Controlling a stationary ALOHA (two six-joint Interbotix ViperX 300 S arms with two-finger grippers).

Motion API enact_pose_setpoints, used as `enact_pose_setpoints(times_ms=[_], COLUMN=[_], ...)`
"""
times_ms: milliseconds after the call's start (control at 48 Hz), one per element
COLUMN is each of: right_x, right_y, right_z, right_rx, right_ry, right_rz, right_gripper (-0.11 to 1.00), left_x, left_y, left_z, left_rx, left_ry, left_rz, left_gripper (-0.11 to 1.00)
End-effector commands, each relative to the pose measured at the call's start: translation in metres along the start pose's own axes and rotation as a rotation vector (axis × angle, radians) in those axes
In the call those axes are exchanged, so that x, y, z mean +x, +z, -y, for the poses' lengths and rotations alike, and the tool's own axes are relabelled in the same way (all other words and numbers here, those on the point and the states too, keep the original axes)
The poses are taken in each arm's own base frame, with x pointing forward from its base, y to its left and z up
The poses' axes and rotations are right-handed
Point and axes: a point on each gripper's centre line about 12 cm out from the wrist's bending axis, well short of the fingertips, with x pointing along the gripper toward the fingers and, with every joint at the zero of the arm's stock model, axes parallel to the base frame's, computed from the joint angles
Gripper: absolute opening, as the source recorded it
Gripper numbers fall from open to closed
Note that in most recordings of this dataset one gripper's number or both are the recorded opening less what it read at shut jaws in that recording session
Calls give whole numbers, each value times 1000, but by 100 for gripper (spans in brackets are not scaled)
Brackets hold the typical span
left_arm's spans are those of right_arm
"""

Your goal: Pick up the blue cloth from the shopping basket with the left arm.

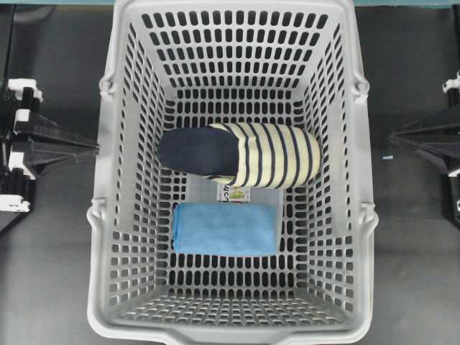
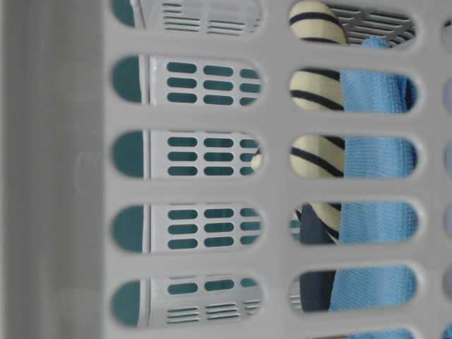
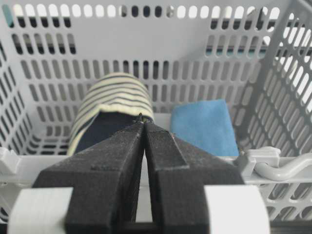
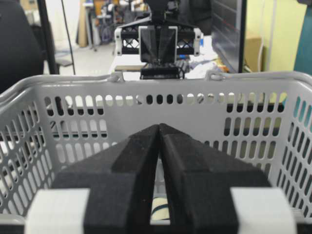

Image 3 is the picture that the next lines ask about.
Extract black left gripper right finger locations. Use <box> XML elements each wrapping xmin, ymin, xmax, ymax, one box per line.
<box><xmin>144</xmin><ymin>123</ymin><xmax>244</xmax><ymax>234</ymax></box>

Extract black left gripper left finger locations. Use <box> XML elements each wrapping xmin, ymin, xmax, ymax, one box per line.
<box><xmin>33</xmin><ymin>122</ymin><xmax>144</xmax><ymax>234</ymax></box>

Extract blue folded cloth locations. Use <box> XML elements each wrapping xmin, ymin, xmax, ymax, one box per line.
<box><xmin>170</xmin><ymin>99</ymin><xmax>239</xmax><ymax>156</ymax></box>

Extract striped cream navy cloth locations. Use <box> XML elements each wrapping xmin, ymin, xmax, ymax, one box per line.
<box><xmin>67</xmin><ymin>72</ymin><xmax>155</xmax><ymax>156</ymax></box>

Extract grey plastic shopping basket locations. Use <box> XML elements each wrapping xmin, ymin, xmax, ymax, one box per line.
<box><xmin>0</xmin><ymin>0</ymin><xmax>312</xmax><ymax>233</ymax></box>

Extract grey basket handle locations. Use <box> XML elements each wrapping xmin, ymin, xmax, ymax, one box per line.
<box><xmin>254</xmin><ymin>153</ymin><xmax>312</xmax><ymax>181</ymax></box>

